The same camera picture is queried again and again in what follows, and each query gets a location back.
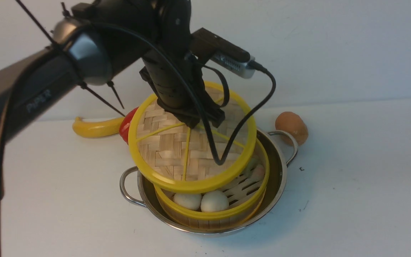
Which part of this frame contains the bamboo steamer basket yellow rim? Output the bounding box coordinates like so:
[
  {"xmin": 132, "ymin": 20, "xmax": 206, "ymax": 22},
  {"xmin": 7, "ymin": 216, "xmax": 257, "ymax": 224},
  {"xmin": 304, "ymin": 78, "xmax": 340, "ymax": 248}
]
[{"xmin": 154, "ymin": 140, "xmax": 270, "ymax": 231}]

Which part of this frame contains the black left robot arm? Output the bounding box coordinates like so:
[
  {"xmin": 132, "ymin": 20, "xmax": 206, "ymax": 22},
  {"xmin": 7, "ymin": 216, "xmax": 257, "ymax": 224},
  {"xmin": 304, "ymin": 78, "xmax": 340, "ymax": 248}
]
[{"xmin": 0, "ymin": 0, "xmax": 225, "ymax": 255}]

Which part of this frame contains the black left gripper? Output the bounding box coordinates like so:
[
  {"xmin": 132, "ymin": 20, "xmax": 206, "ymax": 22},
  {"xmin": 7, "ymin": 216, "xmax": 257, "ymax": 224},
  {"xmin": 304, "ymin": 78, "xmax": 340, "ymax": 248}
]
[{"xmin": 139, "ymin": 50, "xmax": 225, "ymax": 128}]

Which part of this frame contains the yellow toy banana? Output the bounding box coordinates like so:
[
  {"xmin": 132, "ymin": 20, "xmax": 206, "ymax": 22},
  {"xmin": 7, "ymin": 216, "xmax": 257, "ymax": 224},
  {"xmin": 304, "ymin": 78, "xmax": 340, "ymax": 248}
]
[{"xmin": 72, "ymin": 117, "xmax": 124, "ymax": 138}]

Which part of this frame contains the brown toy potato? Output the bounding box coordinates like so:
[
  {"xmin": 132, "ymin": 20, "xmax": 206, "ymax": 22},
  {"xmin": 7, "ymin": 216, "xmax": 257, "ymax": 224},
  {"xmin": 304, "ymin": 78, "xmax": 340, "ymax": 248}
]
[{"xmin": 275, "ymin": 112, "xmax": 309, "ymax": 146}]

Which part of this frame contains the red toy bell pepper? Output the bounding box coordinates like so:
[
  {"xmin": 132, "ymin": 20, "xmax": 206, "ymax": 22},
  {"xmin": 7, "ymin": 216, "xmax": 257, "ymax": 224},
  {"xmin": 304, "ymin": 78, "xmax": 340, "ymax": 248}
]
[{"xmin": 119, "ymin": 107, "xmax": 138, "ymax": 144}]

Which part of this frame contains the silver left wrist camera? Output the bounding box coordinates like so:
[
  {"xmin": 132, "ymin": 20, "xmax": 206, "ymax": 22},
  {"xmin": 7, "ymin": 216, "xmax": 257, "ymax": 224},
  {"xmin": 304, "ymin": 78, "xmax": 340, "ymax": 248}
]
[{"xmin": 191, "ymin": 27, "xmax": 257, "ymax": 79}]

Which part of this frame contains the bamboo steamer lid yellow rim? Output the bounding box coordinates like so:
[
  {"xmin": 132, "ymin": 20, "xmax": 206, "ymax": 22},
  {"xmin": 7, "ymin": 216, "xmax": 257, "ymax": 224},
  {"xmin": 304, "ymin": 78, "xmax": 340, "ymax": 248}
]
[{"xmin": 128, "ymin": 94, "xmax": 257, "ymax": 193}]

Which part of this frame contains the stainless steel pot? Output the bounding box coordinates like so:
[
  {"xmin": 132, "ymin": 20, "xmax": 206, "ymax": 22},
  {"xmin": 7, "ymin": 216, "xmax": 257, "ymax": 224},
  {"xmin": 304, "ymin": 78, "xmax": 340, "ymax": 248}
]
[{"xmin": 119, "ymin": 130, "xmax": 298, "ymax": 237}]

